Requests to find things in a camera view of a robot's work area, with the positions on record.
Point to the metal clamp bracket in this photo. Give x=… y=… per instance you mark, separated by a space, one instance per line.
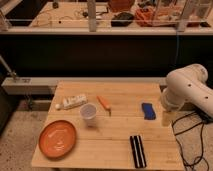
x=12 y=73

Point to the white vertical post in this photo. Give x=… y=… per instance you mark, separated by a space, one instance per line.
x=91 y=5

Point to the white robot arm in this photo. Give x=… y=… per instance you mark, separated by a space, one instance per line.
x=187 y=84

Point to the orange ceramic plate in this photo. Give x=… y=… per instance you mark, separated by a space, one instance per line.
x=57 y=139

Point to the blue cloth object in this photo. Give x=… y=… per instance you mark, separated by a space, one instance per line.
x=149 y=113

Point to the clear plastic cup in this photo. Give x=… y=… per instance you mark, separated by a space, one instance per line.
x=88 y=114

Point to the white tube bottle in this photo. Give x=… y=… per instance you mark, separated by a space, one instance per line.
x=71 y=102

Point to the black bag on bench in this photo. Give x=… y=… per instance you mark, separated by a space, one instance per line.
x=122 y=19

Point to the orange handled knife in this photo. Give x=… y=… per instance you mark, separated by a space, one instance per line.
x=105 y=104

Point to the orange tool case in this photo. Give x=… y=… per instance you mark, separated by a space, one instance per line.
x=151 y=18

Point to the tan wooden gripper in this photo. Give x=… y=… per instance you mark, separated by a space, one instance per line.
x=167 y=118

